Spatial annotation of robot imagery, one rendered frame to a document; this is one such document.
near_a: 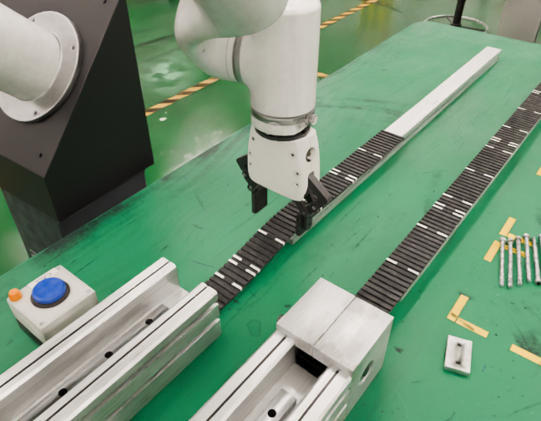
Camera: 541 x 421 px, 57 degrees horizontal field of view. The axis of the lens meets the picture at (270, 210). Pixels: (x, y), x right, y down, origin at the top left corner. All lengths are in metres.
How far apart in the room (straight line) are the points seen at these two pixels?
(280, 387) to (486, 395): 0.25
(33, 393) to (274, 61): 0.45
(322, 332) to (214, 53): 0.35
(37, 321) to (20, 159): 0.33
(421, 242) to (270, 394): 0.34
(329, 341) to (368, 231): 0.32
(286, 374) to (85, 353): 0.23
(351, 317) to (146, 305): 0.26
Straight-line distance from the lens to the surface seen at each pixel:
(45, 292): 0.69
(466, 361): 0.69
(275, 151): 0.67
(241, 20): 0.47
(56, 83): 0.89
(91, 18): 0.90
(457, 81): 1.33
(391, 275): 0.73
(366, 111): 1.19
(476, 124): 1.21
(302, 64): 0.61
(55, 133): 0.87
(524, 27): 2.53
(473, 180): 0.95
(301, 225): 0.74
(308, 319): 0.58
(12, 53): 0.84
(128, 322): 0.65
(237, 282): 0.73
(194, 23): 0.53
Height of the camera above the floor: 1.32
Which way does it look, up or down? 39 degrees down
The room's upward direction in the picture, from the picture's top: straight up
